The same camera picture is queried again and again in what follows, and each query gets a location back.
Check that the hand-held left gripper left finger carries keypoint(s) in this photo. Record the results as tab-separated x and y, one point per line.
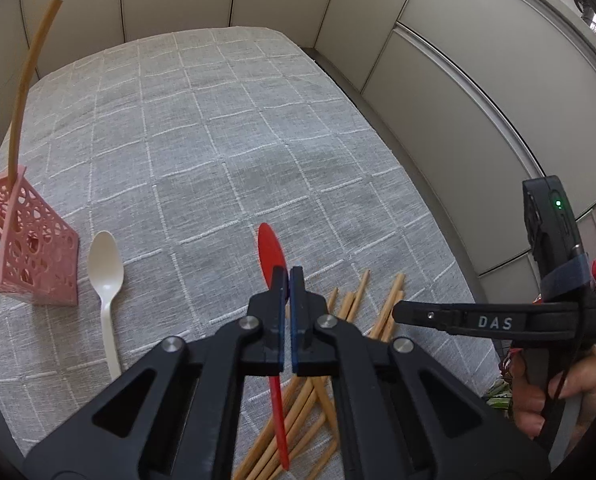
281	320

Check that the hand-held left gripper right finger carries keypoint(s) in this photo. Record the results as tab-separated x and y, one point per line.
294	320

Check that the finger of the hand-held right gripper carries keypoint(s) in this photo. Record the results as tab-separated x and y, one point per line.
458	317

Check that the red plastic spoon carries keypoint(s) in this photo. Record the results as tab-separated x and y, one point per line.
269	250

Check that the bunch of wooden chopsticks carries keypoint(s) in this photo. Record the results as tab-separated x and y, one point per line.
385	319

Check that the white plastic spoon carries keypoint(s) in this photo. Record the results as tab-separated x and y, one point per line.
105	265

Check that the pink perforated utensil holder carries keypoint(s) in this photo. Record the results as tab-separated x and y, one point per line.
43	260

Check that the single wooden chopstick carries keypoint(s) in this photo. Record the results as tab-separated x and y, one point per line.
20	105

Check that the person's right hand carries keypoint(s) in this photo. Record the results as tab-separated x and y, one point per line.
528	400

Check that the green plant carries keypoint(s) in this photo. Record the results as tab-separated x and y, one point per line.
498	395

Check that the grey checked tablecloth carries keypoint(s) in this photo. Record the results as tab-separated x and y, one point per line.
228	135

